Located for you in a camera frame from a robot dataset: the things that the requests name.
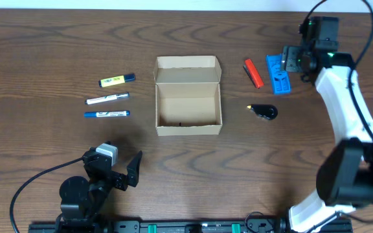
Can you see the blue plastic holder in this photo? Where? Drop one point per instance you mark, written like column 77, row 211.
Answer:
column 279, row 78

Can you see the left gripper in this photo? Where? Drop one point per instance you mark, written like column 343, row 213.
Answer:
column 118, row 180

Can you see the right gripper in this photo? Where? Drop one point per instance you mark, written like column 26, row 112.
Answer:
column 291, row 59

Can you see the blue whiteboard marker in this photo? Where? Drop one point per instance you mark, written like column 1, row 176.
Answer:
column 99, row 114

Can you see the black cap whiteboard marker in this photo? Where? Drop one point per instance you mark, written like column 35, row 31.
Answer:
column 107, row 98

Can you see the yellow highlighter marker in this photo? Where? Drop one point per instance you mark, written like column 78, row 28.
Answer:
column 116, row 80

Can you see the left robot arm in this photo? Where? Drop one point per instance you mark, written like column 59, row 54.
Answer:
column 83, row 199

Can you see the red stapler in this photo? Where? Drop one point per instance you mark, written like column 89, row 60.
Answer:
column 253, row 73

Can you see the black tape dispenser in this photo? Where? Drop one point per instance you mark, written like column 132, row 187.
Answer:
column 265, row 111

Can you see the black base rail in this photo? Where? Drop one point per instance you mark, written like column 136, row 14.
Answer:
column 251, row 225

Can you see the cardboard box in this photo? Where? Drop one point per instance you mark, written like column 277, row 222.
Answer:
column 187, row 95

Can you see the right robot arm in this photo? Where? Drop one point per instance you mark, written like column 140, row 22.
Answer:
column 344, row 182

